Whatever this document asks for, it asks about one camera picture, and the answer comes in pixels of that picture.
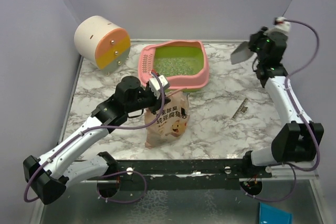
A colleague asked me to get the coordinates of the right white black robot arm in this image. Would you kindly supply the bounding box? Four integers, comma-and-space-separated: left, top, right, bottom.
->
241, 20, 324, 177

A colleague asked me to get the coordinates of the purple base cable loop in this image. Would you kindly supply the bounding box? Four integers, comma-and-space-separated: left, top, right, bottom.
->
96, 170, 148, 204

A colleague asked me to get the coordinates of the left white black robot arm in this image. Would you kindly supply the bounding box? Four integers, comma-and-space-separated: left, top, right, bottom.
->
23, 71, 170, 205

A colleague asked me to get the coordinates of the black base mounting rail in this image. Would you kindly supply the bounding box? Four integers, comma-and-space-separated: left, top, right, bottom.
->
98, 152, 271, 191

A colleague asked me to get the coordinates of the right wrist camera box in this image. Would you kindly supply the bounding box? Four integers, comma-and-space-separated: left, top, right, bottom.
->
273, 17, 291, 36

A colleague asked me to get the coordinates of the orange cat litter bag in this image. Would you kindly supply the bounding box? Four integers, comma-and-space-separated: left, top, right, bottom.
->
145, 90, 190, 148

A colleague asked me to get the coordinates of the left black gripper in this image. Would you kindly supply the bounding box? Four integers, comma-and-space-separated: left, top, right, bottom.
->
126, 86, 171, 115

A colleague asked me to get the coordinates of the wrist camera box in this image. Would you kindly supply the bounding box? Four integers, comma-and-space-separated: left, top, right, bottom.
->
148, 71, 170, 99
273, 17, 291, 36

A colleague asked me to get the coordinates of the pink and green litter box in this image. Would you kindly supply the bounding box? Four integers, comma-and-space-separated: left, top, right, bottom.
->
138, 40, 209, 92

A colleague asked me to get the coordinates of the grey metal litter scoop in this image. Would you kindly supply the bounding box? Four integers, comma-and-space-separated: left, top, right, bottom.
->
230, 41, 254, 65

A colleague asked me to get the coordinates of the cream cylindrical cat house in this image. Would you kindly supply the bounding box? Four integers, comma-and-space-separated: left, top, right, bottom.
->
73, 16, 131, 75

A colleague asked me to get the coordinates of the blue plastic object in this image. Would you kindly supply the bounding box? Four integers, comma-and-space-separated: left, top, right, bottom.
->
259, 203, 292, 224

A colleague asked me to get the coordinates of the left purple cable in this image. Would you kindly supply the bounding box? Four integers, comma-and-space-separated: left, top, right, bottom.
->
24, 71, 166, 203

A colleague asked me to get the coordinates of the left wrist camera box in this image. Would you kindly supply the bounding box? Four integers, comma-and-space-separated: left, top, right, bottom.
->
148, 71, 170, 99

